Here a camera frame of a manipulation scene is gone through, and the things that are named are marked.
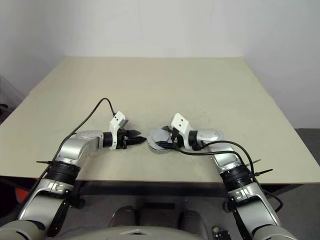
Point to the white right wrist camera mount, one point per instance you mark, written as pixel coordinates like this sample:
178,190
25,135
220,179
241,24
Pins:
181,122

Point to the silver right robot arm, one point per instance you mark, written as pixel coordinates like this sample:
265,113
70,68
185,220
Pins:
212,135

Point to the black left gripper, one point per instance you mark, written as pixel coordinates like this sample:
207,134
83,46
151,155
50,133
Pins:
123,138

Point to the dark rounded shape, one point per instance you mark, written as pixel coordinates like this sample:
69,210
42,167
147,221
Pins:
125,216

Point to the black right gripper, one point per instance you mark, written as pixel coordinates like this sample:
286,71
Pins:
175,140

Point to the small black object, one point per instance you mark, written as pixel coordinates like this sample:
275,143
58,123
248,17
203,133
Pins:
2,106

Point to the orange object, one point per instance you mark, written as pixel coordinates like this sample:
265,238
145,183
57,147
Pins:
21,196

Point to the blurry grey-blue round object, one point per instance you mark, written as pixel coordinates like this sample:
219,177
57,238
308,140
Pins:
157,136

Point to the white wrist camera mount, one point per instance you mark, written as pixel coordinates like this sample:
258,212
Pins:
117,120
181,122

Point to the black zip tie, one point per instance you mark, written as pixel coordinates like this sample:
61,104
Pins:
43,163
255,161
263,172

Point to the black table frame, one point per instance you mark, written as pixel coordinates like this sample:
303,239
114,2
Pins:
150,188

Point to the small black and cream device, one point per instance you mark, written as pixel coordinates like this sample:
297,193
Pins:
222,235

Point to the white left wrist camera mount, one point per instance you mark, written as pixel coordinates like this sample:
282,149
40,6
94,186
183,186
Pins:
117,120

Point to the grey robot torso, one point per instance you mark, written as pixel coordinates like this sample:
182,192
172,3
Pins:
150,236

